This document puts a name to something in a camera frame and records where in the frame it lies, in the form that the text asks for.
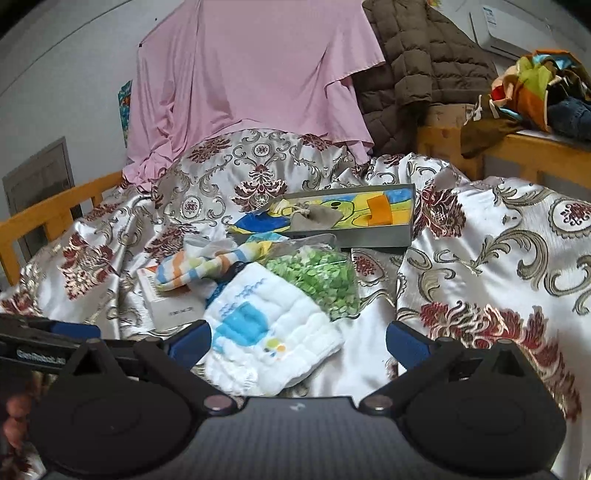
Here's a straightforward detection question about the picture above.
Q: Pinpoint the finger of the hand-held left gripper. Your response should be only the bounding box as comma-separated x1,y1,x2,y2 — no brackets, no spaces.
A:
0,314,102,343

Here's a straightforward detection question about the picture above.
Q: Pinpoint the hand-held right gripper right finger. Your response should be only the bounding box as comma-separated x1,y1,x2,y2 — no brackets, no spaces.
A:
358,320,534,414

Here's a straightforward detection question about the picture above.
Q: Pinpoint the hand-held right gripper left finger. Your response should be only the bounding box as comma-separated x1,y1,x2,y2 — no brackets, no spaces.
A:
60,319,237,412

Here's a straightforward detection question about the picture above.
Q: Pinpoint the striped sock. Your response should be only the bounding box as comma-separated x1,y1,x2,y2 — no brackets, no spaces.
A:
154,241,279,297

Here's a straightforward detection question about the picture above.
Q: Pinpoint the white towel with blue patch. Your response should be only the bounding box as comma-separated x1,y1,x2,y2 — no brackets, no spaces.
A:
202,262,345,398

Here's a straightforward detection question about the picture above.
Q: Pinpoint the grey box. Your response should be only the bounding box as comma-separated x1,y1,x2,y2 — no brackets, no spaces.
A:
228,184,416,253

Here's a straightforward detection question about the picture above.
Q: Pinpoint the person's left hand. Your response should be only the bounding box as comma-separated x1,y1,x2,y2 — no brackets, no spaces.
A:
2,392,37,452

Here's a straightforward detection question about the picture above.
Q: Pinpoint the white and orange carton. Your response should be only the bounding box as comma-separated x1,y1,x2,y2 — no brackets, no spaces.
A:
136,265,219,334

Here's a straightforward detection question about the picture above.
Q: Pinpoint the jar of green paper stars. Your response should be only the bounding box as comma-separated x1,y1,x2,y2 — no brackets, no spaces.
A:
262,233,362,325

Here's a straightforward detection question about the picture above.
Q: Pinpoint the floral satin blanket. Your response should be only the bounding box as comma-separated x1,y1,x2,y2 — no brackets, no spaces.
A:
0,129,591,480

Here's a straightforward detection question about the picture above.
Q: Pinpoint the orange sponge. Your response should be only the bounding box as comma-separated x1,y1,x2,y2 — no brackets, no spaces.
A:
366,194,394,227

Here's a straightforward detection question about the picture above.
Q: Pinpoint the wooden shelf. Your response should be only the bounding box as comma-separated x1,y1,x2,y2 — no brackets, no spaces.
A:
416,124,591,197

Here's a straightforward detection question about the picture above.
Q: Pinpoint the cardboard box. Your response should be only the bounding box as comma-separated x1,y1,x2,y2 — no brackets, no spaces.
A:
424,103,482,131

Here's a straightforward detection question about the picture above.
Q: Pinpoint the pink cloth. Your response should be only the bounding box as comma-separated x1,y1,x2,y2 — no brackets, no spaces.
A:
126,0,387,191

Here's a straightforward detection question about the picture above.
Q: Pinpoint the brown quilted jacket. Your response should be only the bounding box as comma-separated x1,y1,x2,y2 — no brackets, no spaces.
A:
351,0,499,158

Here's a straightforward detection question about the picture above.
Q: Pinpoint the pile of colourful clothes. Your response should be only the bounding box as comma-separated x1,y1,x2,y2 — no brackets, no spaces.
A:
489,48,591,144

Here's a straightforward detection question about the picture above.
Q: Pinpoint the white air conditioner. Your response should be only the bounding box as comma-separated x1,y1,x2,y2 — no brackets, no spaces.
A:
470,4,542,62

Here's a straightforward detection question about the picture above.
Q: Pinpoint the grey wall panel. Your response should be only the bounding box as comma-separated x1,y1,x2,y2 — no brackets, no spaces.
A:
2,136,77,219

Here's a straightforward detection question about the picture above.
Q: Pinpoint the grey drawstring pouch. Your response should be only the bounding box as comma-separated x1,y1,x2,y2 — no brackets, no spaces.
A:
285,202,341,230

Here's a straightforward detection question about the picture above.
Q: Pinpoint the wall poster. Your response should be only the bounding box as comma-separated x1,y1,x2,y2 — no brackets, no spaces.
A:
117,80,136,149

